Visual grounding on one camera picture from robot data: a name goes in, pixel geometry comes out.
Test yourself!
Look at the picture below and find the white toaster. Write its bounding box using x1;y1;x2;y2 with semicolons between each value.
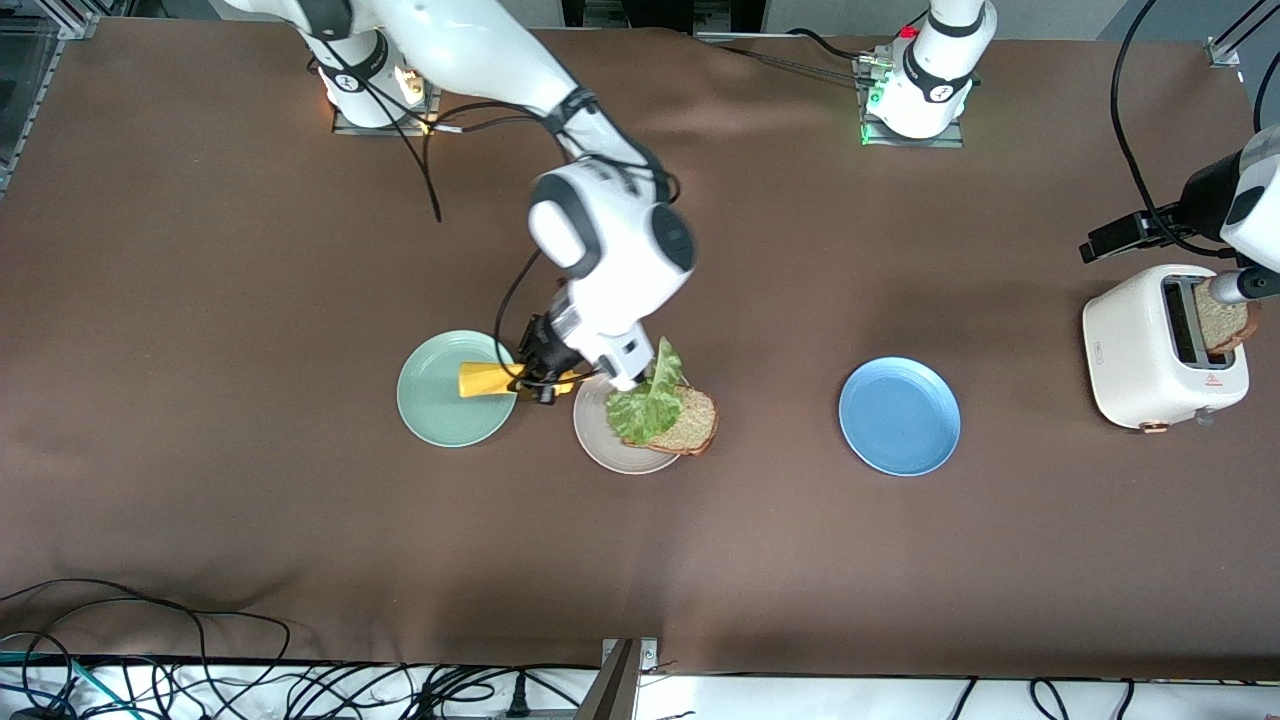
1082;264;1251;437

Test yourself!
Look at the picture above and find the brown table cloth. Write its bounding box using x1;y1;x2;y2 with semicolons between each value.
0;18;1280;681

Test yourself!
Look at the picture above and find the beige plate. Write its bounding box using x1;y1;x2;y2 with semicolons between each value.
573;370;698;475

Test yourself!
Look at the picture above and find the aluminium frame profile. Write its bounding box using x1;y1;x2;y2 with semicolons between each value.
1207;0;1280;69
0;0;106;191

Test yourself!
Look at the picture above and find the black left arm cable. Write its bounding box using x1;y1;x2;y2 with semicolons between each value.
1111;0;1280;259

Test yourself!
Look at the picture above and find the green lettuce leaf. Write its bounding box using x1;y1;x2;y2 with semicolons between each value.
604;337;687;447

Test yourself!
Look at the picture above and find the grey metal camera post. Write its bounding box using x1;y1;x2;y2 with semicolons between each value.
588;636;661;720

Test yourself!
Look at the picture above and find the black equipment box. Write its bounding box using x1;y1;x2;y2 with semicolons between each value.
560;0;766;37

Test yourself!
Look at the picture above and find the blue plate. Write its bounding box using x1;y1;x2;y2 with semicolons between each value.
838;357;962;477

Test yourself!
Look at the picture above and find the yellow mustard squeeze bottle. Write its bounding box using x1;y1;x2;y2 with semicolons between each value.
458;360;578;401

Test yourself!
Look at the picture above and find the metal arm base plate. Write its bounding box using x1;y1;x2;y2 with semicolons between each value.
332;60;447;138
857;55;966;149

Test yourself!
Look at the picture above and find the black base cable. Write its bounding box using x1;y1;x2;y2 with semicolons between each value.
715;28;906;81

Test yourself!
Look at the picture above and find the brown bread slice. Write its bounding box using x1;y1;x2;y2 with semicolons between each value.
1193;280;1261;354
645;385;720;458

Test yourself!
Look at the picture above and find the teal cable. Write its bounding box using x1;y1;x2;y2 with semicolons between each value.
0;650;111;719

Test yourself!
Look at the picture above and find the long black cable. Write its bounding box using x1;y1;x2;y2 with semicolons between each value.
0;578;293;701

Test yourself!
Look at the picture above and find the mint green plate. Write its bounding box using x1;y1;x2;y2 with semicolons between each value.
396;330;520;448

